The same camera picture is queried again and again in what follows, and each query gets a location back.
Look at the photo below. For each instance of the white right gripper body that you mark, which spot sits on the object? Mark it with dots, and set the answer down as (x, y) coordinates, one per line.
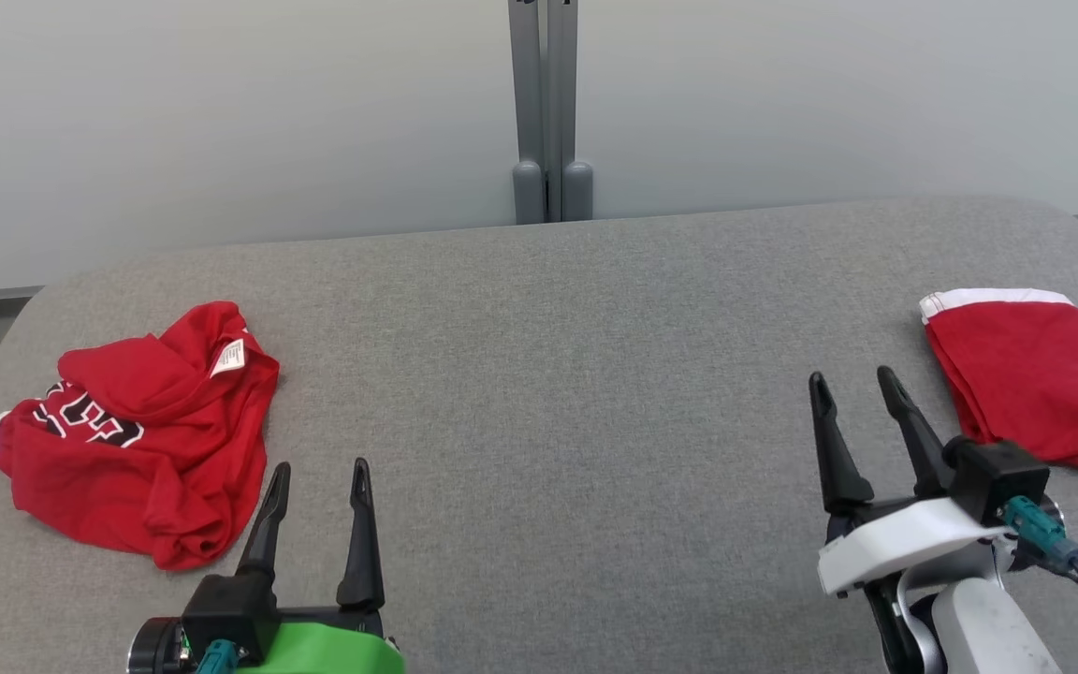
(904, 543)

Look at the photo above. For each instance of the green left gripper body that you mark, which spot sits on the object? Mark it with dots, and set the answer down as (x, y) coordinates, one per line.
(324, 651)

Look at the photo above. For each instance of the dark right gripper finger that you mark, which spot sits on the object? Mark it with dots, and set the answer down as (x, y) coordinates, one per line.
(918, 440)
(837, 449)

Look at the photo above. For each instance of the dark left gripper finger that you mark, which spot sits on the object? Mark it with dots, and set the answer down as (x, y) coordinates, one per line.
(268, 524)
(361, 543)

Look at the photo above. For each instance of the red shorts with white trim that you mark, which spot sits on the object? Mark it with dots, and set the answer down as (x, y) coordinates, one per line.
(1035, 384)

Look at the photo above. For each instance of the red and white T-shirt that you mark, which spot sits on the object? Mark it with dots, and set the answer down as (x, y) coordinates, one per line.
(146, 468)

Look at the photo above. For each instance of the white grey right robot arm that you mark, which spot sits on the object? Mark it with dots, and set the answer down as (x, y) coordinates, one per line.
(997, 637)

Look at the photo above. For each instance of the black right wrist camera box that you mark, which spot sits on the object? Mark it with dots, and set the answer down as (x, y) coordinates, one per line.
(997, 477)

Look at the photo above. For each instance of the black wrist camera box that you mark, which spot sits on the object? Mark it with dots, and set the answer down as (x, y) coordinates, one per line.
(230, 608)
(997, 477)

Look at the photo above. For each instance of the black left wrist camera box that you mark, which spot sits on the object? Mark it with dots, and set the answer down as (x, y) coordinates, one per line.
(230, 608)

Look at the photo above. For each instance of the teal left camera plug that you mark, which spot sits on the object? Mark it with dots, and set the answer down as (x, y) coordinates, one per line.
(216, 658)

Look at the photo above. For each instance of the teal camera plug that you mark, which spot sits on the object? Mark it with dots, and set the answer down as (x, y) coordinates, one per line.
(216, 658)
(1040, 534)

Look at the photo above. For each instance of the teal right camera plug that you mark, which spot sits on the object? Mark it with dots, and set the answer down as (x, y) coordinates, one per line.
(1040, 534)

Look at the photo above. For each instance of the grey partition post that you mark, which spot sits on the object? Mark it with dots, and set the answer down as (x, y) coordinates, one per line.
(527, 94)
(565, 94)

